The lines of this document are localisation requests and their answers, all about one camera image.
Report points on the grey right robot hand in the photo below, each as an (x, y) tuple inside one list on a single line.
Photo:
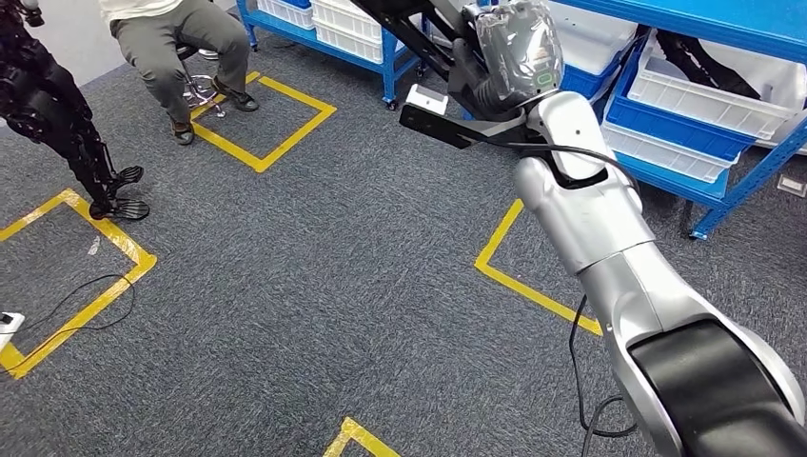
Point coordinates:
[(523, 50)]

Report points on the black plastic panel part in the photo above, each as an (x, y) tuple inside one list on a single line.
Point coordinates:
[(410, 28)]

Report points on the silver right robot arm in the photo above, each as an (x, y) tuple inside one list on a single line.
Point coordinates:
[(586, 208)]

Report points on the blue metal shelf rack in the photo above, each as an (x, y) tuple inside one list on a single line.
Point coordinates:
[(693, 16), (392, 79)]

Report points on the black part in crate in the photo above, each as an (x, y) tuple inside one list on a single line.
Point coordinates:
[(706, 63)]

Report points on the blue plastic crate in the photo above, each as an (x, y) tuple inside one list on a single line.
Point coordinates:
[(668, 129), (577, 82)]

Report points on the yellow floor tape square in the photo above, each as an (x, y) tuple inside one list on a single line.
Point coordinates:
[(495, 240), (113, 232), (296, 142), (359, 435)]

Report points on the grey floor plate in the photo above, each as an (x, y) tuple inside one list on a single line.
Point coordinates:
[(791, 186)]

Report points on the chrome stool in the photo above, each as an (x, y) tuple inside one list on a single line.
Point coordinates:
[(202, 82)]

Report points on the person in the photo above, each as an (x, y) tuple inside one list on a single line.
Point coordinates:
[(176, 44)]

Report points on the black humanoid robot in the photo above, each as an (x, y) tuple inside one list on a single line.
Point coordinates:
[(50, 107)]

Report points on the white power strip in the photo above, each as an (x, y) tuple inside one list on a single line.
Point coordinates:
[(9, 325)]

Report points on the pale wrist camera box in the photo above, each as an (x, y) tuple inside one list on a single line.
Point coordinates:
[(427, 99)]

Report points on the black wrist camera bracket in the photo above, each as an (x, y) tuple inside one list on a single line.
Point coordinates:
[(441, 129)]

